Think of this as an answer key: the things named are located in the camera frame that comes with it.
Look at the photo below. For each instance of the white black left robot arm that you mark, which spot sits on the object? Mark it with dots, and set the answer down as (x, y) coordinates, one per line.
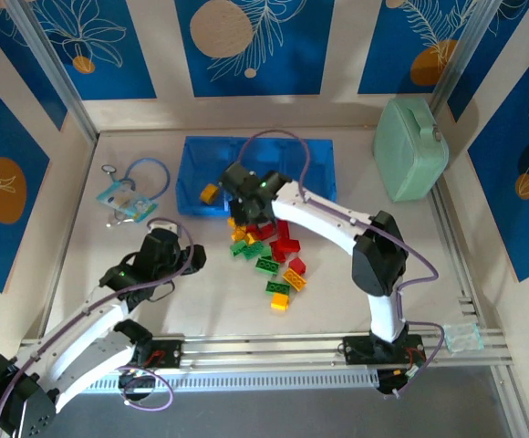
(86, 328)

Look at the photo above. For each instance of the aluminium mounting rail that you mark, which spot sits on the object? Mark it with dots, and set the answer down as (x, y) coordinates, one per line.
(264, 351)

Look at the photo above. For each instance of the blue stethoscope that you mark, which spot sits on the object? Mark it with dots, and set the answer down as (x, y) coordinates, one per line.
(166, 175)

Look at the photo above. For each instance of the yellow lego brick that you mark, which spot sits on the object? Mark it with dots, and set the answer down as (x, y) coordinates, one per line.
(280, 301)
(251, 238)
(234, 222)
(294, 278)
(209, 194)
(239, 235)

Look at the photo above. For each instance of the blue white plastic packet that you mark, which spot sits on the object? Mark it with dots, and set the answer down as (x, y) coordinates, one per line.
(125, 201)

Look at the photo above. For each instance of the aluminium frame post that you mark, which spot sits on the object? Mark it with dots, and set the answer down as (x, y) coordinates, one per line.
(59, 77)
(465, 55)

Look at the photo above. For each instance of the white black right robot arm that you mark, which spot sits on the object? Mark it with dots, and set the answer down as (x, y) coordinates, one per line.
(319, 214)

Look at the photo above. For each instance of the clear plastic tray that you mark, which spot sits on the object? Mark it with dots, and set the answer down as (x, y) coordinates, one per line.
(463, 337)

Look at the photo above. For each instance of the black connector block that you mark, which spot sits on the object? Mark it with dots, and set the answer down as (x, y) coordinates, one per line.
(134, 382)
(390, 383)

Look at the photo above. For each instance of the mint green zipper case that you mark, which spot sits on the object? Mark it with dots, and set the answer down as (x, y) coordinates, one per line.
(406, 150)

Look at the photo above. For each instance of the aluminium table side rail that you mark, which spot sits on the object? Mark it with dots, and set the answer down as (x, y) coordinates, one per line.
(449, 228)
(67, 246)

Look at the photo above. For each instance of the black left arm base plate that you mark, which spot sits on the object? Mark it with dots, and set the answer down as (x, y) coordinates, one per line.
(169, 353)

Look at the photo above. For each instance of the blue three-compartment bin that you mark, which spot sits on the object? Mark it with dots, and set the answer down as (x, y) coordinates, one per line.
(191, 182)

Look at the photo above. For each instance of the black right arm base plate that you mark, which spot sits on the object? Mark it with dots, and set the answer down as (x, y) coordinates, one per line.
(360, 349)

